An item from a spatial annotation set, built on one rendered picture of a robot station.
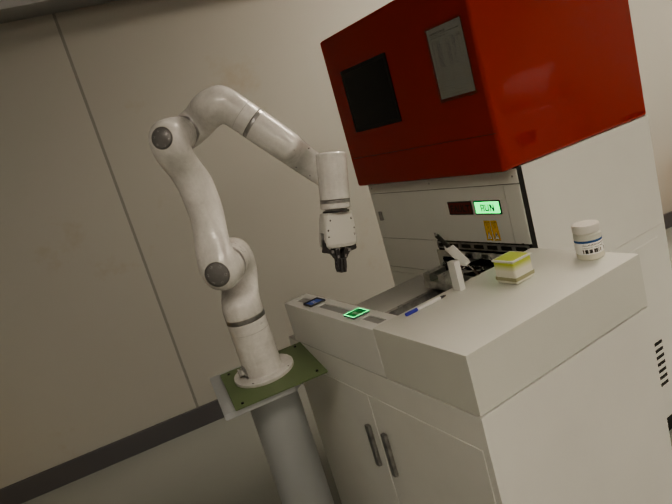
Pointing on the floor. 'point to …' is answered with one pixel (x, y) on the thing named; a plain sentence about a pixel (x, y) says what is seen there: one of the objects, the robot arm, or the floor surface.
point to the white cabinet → (505, 433)
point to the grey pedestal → (284, 444)
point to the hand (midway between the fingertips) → (341, 265)
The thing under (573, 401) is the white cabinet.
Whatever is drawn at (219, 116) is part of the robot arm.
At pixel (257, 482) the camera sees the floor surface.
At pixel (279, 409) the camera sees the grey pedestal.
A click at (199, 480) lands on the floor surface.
